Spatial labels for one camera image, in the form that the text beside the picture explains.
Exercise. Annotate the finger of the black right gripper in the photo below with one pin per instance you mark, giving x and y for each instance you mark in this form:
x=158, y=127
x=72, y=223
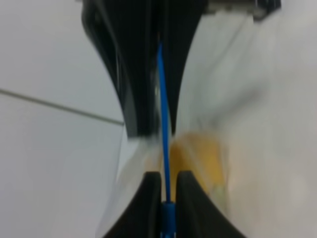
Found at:
x=180, y=21
x=124, y=34

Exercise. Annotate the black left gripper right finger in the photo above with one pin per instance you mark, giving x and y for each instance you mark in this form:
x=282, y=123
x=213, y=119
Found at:
x=197, y=216

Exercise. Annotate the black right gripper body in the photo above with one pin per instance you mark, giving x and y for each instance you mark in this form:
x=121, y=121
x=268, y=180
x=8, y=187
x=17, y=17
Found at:
x=258, y=9

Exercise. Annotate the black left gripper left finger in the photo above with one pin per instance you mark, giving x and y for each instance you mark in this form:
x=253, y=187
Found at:
x=142, y=217

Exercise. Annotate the clear zip bag blue seal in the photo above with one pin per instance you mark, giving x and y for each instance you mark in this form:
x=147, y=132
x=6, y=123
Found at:
x=215, y=86

